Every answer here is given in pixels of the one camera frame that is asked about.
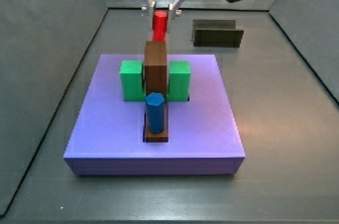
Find red stepped peg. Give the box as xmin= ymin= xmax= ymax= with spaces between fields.
xmin=152 ymin=11 xmax=168 ymax=41

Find purple base board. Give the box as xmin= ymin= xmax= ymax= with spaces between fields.
xmin=64 ymin=55 xmax=246 ymax=175

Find brown slotted upright piece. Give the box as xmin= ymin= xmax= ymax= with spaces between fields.
xmin=143 ymin=41 xmax=168 ymax=143

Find green block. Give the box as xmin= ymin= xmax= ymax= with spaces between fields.
xmin=119 ymin=60 xmax=191 ymax=101

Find blue hexagonal peg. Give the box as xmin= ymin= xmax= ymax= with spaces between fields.
xmin=145 ymin=92 xmax=165 ymax=134

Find black angle bracket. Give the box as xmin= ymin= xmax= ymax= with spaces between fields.
xmin=192 ymin=19 xmax=244 ymax=48

